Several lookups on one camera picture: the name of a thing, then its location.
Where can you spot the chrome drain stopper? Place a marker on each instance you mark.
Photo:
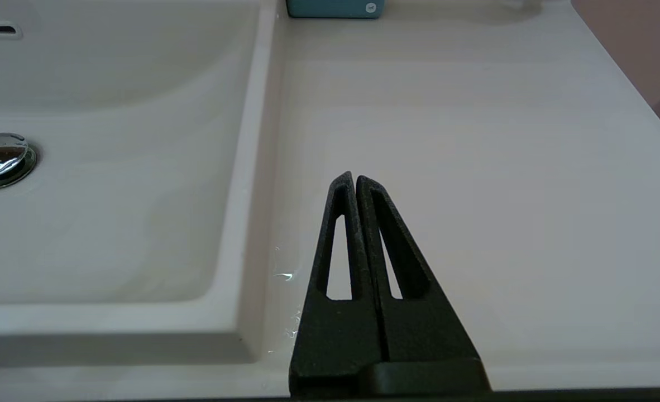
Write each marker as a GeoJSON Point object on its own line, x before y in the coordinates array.
{"type": "Point", "coordinates": [0, 159]}

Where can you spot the blue soap tray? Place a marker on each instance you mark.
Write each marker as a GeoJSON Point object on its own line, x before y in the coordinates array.
{"type": "Point", "coordinates": [330, 8]}

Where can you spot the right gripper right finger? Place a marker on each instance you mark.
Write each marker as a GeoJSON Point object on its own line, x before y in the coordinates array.
{"type": "Point", "coordinates": [425, 335]}

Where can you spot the white sink basin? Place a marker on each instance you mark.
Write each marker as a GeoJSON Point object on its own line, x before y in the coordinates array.
{"type": "Point", "coordinates": [112, 195]}

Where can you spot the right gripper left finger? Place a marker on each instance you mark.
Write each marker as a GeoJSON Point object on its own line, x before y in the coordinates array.
{"type": "Point", "coordinates": [330, 346]}

